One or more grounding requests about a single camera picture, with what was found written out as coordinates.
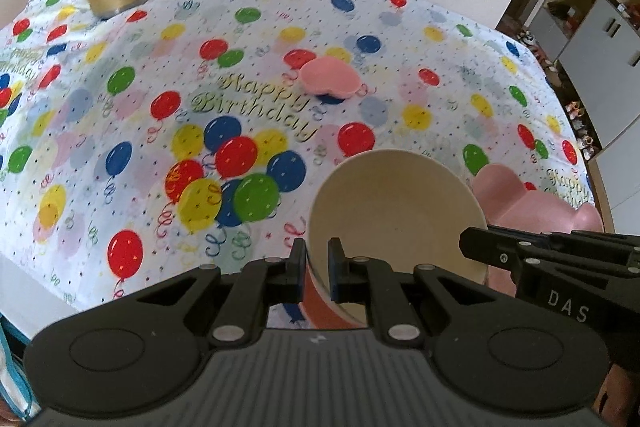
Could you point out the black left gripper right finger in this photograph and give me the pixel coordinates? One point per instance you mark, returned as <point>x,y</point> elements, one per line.
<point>348,276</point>

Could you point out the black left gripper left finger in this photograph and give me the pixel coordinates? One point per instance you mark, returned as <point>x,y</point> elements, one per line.
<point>285,282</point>

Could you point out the cream round bowl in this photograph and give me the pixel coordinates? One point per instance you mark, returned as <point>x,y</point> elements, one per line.
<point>393,205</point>

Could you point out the pink bear-shaped plate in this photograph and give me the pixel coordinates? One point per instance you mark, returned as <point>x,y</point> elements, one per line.
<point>508,203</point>

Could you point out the small pink bear bowl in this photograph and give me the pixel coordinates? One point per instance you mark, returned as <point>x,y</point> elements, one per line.
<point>327,75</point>

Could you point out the person's right hand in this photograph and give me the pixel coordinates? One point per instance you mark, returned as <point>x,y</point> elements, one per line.
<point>618,399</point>

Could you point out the balloon birthday tablecloth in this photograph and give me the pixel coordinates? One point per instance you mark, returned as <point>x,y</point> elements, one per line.
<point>178,131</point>

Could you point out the white tall storage cabinets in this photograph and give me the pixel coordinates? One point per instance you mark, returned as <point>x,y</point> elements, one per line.
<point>601,60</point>

